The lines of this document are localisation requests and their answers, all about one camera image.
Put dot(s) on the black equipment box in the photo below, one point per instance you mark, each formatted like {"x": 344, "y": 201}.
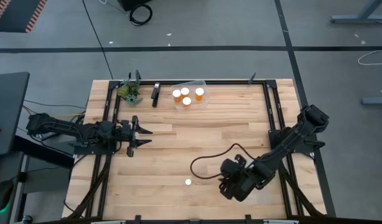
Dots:
{"x": 132, "y": 3}

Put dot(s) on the dark grey desk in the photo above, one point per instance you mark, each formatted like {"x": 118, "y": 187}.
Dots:
{"x": 7, "y": 102}

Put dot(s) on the small green succulent plant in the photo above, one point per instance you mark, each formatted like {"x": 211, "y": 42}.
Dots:
{"x": 128, "y": 90}

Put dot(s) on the black frame lever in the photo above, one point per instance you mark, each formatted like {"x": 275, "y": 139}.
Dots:
{"x": 252, "y": 78}
{"x": 137, "y": 75}

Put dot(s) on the grey table leg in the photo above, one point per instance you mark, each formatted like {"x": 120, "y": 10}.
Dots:
{"x": 376, "y": 100}
{"x": 356, "y": 19}

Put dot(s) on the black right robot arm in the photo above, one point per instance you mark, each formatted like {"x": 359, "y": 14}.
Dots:
{"x": 303, "y": 127}

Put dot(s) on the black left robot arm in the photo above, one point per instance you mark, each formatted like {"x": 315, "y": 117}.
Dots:
{"x": 63, "y": 127}

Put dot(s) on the black computer mouse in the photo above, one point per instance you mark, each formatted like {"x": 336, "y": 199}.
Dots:
{"x": 1, "y": 194}

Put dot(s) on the small orange pill bottle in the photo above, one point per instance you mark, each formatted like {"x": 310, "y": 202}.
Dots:
{"x": 187, "y": 100}

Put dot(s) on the black orange striped mat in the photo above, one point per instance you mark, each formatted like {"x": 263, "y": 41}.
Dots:
{"x": 13, "y": 15}

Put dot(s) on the small pale yellow pill bottle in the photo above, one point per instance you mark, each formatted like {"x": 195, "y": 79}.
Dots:
{"x": 188, "y": 182}

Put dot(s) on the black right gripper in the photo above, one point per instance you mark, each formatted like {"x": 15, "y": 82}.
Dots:
{"x": 237, "y": 180}

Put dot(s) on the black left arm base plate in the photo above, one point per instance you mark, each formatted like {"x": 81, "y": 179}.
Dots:
{"x": 94, "y": 151}

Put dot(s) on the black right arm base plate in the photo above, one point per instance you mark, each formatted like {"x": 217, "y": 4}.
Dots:
{"x": 276, "y": 137}

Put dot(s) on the large orange pill bottle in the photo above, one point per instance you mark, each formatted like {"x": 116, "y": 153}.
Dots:
{"x": 199, "y": 91}
{"x": 177, "y": 93}
{"x": 185, "y": 91}

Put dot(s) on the black aluminium table frame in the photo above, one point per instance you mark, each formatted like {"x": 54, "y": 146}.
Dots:
{"x": 234, "y": 82}

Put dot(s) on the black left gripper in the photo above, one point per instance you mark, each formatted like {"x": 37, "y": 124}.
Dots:
{"x": 128, "y": 133}

